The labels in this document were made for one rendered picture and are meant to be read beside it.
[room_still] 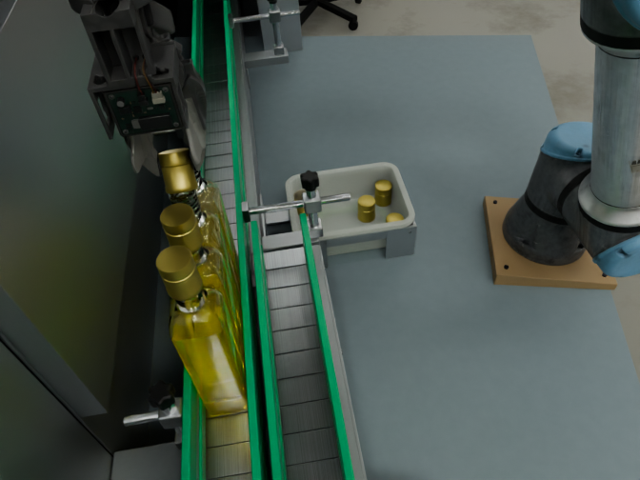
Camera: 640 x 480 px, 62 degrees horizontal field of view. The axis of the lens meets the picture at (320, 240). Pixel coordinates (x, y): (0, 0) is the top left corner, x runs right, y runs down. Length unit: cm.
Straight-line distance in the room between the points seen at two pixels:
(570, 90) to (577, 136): 204
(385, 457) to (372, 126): 78
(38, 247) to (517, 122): 110
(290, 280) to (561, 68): 249
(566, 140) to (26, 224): 74
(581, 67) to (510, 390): 245
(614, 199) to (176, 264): 56
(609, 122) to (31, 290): 62
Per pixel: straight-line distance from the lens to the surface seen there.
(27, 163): 57
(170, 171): 60
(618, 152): 73
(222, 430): 73
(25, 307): 52
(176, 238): 56
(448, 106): 140
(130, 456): 75
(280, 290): 82
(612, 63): 65
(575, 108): 285
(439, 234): 107
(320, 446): 70
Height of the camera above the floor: 154
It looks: 48 degrees down
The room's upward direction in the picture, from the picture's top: 5 degrees counter-clockwise
